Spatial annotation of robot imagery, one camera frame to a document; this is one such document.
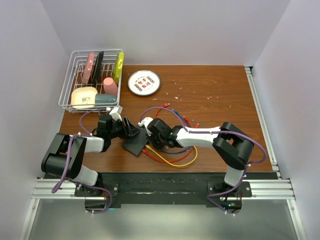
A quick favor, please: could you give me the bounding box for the pink plate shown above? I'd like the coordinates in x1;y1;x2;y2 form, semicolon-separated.
82;51;95;85

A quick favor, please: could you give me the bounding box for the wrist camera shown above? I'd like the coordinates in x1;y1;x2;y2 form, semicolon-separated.
108;106;123;122
138;117;153;128

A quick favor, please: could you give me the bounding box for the cream square bowl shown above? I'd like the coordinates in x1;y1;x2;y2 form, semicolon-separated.
70;86;98;110

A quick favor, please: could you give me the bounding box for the blue ethernet cable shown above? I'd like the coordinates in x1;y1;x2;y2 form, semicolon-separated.
159;108;192;155

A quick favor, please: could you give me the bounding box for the white wire dish rack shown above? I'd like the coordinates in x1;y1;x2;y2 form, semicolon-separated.
58;49;122;113

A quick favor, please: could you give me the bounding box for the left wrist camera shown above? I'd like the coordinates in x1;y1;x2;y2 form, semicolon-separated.
108;106;123;122

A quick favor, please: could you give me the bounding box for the yellow ethernet cable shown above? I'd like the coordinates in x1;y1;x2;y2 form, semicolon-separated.
145;144;199;168

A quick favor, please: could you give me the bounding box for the pink cup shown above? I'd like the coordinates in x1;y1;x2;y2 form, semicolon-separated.
103;77;118;96

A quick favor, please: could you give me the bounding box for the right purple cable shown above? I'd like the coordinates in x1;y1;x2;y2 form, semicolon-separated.
139;107;268;216

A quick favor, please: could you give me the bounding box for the black network switch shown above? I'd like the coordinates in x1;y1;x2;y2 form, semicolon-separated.
122;127;149;157

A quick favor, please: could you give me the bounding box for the aluminium frame rail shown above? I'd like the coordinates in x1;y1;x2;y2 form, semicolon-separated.
20;65;304;240

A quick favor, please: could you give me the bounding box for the purple cable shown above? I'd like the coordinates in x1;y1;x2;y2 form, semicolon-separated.
51;107;115;215
139;107;268;216

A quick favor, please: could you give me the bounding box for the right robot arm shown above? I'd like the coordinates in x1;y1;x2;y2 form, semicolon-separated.
139;117;254;197

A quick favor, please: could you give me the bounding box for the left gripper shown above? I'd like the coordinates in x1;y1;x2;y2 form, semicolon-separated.
108;116;139;139

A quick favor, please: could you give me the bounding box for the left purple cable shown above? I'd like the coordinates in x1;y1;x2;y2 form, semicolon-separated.
51;107;115;215

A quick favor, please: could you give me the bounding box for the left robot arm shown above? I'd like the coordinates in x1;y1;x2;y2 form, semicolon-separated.
41;114;140;196

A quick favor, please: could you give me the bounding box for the round patterned plate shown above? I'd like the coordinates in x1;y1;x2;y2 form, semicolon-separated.
128;70;161;96

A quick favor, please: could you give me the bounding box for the yellow-green plate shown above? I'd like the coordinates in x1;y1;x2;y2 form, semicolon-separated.
112;51;125;83

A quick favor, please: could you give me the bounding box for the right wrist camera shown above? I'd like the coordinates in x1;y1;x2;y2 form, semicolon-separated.
138;117;153;128

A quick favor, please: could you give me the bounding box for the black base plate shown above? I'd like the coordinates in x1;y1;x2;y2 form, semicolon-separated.
74;171;279;209

